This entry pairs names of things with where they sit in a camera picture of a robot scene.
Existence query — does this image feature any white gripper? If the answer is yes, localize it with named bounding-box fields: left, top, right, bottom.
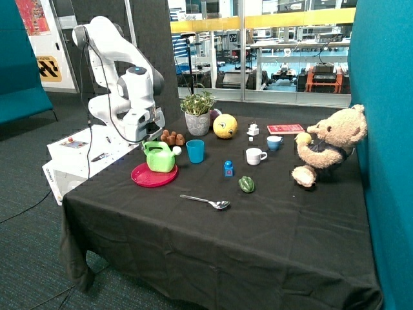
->
left=123, top=106, right=165, bottom=143

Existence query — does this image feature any green watering can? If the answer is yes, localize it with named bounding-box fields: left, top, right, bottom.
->
left=143, top=141, right=182, bottom=173

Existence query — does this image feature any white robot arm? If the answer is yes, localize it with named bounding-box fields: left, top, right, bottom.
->
left=72, top=16, right=165, bottom=144

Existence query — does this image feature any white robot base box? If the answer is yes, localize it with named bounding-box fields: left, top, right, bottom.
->
left=43, top=125, right=138, bottom=205

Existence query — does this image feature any pink plastic plate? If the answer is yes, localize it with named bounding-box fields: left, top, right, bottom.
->
left=130, top=163, right=178, bottom=188

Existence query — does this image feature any grey pot with plant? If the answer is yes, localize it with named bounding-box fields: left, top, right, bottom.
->
left=180, top=90, right=216, bottom=136

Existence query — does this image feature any blue plastic cup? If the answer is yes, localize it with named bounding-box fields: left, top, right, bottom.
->
left=186, top=139, right=205, bottom=164

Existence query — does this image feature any purple round object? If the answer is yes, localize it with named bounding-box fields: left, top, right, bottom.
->
left=209, top=108, right=222, bottom=127

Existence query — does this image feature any yellow smiley ball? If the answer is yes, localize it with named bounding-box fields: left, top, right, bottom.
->
left=213, top=114, right=238, bottom=140

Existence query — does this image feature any blue toy bottle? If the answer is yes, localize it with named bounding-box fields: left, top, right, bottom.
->
left=223, top=160, right=234, bottom=177

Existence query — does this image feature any metal spoon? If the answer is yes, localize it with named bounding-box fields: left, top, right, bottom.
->
left=179, top=194, right=230, bottom=210

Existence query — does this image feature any white power adapter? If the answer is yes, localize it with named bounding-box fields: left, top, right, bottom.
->
left=247, top=123, right=259, bottom=136

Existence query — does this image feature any black tablecloth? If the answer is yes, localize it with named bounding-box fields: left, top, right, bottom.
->
left=59, top=117, right=383, bottom=309

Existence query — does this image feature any white coffee cup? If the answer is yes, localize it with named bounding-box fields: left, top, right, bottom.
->
left=245, top=148, right=268, bottom=166

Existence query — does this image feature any teal sofa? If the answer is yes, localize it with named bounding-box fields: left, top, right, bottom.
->
left=0, top=1, right=54, bottom=124

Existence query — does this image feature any green toy pepper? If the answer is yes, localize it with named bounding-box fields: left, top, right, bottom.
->
left=238, top=176, right=255, bottom=193

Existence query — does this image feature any red book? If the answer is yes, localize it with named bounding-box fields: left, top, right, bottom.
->
left=267, top=124, right=305, bottom=135

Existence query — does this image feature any blue coffee cup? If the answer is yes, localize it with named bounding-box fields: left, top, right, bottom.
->
left=267, top=136, right=283, bottom=151

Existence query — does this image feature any large beige teddy bear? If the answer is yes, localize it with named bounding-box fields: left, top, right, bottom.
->
left=291, top=104, right=367, bottom=188

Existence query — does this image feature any teal partition panel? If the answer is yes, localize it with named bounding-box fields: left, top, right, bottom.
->
left=348, top=1, right=412, bottom=309

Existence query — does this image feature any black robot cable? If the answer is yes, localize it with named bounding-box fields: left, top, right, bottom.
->
left=79, top=40, right=146, bottom=180

